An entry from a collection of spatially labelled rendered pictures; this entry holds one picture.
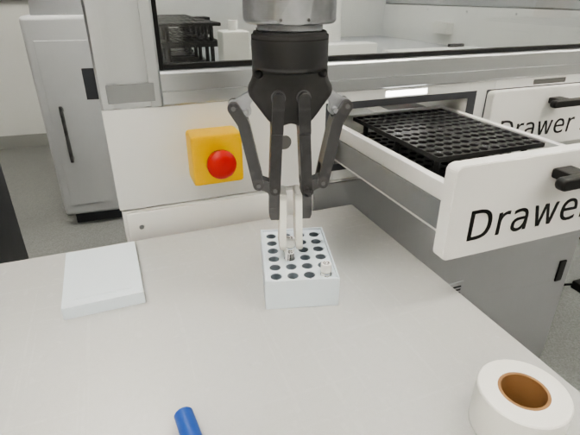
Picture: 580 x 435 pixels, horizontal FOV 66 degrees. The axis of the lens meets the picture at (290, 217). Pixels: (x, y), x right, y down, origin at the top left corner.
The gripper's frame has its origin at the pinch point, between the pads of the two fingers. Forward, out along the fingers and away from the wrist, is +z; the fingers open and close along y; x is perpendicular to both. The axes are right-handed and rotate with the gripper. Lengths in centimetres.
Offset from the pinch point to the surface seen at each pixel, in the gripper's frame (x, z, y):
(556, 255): 40, 33, 68
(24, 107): 317, 54, -172
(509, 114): 31, -4, 43
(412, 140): 12.3, -5.0, 18.3
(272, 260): 0.6, 6.1, -2.1
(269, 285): -5.2, 5.6, -2.8
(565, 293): 91, 85, 121
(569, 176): -5.8, -6.2, 28.6
